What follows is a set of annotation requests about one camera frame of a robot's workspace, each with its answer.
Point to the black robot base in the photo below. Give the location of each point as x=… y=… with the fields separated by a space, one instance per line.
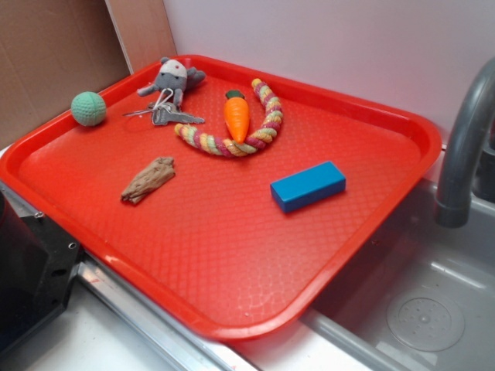
x=38 y=265

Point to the blue rectangular block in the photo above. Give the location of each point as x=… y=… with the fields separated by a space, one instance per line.
x=308 y=186

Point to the red plastic tray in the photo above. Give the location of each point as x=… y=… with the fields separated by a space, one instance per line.
x=211 y=246

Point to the orange toy carrot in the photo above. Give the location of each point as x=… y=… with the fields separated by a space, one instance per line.
x=236 y=115

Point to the brown driftwood piece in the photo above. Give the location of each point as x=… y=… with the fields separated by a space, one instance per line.
x=151 y=178

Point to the green rubber ball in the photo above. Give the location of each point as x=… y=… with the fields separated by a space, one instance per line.
x=88 y=109

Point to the grey toy faucet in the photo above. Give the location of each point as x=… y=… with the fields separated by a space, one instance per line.
x=468 y=164

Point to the grey toy sink basin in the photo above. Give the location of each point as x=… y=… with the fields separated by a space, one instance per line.
x=416 y=296

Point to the brown cardboard panel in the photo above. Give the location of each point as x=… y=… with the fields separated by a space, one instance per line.
x=53 y=50

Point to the multicoloured braided rope toy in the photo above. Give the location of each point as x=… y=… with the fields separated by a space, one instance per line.
x=255 y=142

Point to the silver keys on ring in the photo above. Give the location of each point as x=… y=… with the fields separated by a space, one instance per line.
x=163 y=112

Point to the grey plush keychain toy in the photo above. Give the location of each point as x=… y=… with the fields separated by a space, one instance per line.
x=175 y=76

